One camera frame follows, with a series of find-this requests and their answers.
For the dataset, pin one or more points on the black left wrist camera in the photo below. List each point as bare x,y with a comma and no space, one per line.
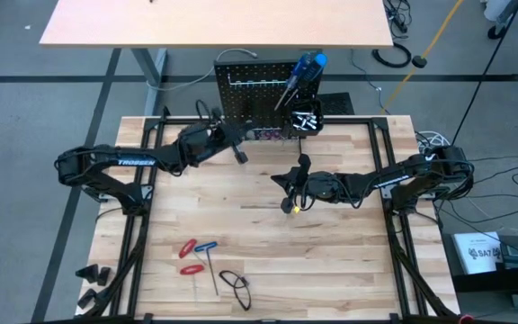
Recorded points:
198,135

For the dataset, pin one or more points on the red screwdriver marked 3/16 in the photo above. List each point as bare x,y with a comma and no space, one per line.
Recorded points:
266,134

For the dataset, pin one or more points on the white box with label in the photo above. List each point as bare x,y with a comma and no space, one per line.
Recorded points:
477,252

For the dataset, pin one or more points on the black plastic bin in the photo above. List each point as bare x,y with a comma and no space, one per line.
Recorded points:
318,130

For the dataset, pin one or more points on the black spare gripper finger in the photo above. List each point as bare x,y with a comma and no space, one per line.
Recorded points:
104,276
87,299
87,274

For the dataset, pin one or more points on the black ribbed floor mat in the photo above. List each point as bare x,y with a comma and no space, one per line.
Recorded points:
337,104

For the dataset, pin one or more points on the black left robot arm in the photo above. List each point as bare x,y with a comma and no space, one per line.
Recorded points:
133,162

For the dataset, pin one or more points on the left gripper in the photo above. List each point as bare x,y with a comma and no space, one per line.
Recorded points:
229,139

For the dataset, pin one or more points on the wheeled stand leg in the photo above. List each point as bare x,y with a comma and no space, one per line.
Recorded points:
495,31

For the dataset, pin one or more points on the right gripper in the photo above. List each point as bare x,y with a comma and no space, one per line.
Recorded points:
301,189

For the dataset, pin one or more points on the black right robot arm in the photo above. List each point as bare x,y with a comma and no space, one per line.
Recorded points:
394,180

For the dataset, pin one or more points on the black equipment cart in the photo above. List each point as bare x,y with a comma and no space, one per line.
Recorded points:
502,283

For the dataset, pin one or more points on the black metal pegboard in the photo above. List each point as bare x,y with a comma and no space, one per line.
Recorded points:
241,99

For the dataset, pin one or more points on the black aluminium table frame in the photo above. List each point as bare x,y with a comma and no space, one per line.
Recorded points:
344,120

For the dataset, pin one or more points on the red round button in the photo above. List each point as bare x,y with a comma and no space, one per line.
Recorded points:
467,319

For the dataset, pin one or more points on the light wooden table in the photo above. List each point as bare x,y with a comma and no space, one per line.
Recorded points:
196,22

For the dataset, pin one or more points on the clear safety glasses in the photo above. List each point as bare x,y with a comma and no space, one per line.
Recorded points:
240,282

